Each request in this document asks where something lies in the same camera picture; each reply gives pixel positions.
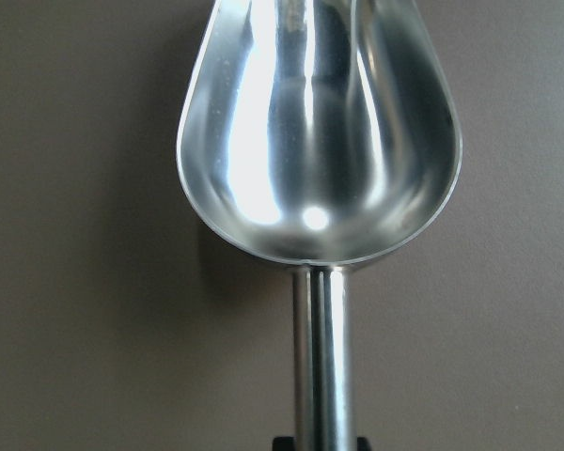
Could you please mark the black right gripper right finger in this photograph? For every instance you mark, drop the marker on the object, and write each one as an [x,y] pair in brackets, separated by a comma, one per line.
[361,443]

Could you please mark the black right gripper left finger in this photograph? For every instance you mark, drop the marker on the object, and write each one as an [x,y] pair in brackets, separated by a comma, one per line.
[284,441]

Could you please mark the stainless steel ice scoop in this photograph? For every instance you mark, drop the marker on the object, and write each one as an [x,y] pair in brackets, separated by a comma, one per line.
[318,135]

